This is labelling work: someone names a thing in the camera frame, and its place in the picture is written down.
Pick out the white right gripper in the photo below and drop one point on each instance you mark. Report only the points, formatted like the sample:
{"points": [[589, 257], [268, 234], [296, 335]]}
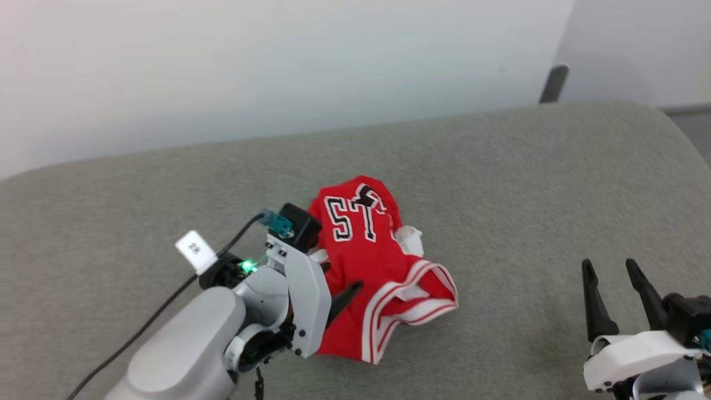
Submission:
{"points": [[633, 350]]}

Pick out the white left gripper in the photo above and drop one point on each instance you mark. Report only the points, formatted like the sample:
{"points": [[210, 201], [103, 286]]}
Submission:
{"points": [[305, 300]]}

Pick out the red white jersey garment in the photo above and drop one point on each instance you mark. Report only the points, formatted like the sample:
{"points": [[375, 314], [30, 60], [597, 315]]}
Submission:
{"points": [[377, 261]]}

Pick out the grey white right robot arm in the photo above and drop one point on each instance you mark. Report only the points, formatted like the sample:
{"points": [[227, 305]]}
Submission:
{"points": [[672, 383]]}

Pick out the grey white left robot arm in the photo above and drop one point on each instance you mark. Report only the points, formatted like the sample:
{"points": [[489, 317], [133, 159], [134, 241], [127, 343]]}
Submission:
{"points": [[183, 339]]}

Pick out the white paper label tag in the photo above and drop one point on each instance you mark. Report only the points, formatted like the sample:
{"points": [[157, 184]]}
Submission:
{"points": [[195, 251]]}

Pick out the grey fabric sofa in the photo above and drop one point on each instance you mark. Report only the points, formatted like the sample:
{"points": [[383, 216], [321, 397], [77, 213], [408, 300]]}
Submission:
{"points": [[500, 194]]}

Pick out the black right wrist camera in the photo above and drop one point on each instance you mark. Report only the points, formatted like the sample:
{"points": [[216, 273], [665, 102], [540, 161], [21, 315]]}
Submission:
{"points": [[686, 314]]}

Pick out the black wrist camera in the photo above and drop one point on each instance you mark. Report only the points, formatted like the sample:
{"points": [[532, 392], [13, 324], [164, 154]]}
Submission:
{"points": [[686, 314], [300, 225]]}

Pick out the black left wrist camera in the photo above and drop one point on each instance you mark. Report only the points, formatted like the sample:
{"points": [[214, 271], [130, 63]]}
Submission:
{"points": [[300, 225]]}

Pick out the dark grey slanted post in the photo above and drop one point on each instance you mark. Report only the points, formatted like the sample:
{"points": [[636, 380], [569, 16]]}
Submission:
{"points": [[554, 83]]}

